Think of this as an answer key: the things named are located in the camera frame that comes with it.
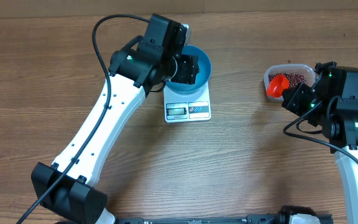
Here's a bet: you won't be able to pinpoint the red measuring scoop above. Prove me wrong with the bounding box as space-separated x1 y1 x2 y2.
266 75 289 98

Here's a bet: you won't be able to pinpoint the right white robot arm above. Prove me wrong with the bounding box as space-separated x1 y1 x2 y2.
282 62 358 223

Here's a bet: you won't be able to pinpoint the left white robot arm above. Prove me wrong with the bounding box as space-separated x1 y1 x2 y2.
31 14 199 223

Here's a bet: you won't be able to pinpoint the teal blue bowl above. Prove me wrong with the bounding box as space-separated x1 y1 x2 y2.
166 45 212 95

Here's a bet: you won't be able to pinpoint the white digital kitchen scale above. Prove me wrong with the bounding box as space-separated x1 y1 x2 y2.
163 83 211 123

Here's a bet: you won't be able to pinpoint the red beans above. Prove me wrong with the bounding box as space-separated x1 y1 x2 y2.
268 73 306 88

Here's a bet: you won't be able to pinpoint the clear plastic bean container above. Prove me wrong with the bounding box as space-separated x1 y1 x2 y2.
264 63 316 90

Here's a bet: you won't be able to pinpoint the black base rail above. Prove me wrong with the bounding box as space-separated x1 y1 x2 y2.
57 205 335 224

